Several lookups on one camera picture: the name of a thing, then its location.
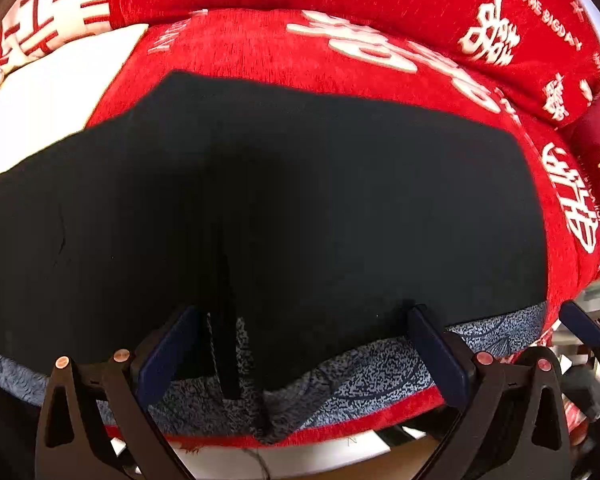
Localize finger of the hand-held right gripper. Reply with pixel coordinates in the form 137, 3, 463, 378
559, 300, 600, 363

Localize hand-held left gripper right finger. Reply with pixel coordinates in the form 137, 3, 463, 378
406, 302, 572, 480

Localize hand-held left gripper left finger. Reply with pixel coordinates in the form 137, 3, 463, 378
34, 304, 204, 480

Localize black pants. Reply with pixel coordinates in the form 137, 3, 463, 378
0, 70, 548, 402

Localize blue-grey leaf patterned cloth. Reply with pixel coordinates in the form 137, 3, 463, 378
0, 302, 548, 443

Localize dark cloth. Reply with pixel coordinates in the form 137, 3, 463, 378
0, 382, 41, 480

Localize red white printed blanket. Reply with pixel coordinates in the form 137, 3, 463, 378
0, 7, 600, 453

